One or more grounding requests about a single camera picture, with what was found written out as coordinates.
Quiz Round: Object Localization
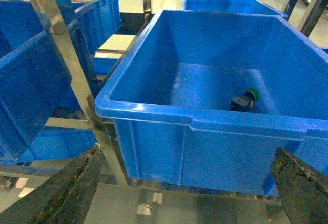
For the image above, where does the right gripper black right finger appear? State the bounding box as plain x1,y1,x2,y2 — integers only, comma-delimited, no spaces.
271,147,327,223

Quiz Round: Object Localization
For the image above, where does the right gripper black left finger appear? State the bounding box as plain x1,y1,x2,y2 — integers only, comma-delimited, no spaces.
1,146,104,223

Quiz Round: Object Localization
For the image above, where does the green push button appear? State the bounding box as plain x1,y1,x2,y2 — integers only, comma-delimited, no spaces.
229,88,260,112

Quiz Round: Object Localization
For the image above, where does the large blue bin left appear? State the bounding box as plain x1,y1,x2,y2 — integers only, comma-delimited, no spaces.
0,16,80,165

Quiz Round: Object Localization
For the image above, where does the large blue bin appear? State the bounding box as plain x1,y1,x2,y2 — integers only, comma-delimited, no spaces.
95,10,327,196
0,16,80,165

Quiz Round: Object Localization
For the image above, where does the large blue bin right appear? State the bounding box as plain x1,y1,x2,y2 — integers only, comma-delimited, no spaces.
95,10,327,196

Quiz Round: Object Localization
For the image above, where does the stainless steel upright post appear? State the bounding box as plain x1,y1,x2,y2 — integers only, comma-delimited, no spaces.
30,0,129,186

